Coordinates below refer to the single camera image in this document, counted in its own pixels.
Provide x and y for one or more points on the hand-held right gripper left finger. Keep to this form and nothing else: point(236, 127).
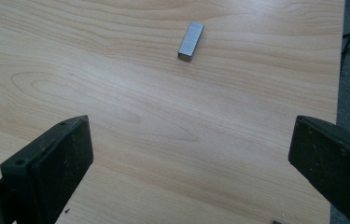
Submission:
point(54, 161)

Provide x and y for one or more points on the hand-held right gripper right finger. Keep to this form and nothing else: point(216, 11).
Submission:
point(334, 161)

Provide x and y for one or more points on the silver staple strip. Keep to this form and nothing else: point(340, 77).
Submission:
point(190, 40)

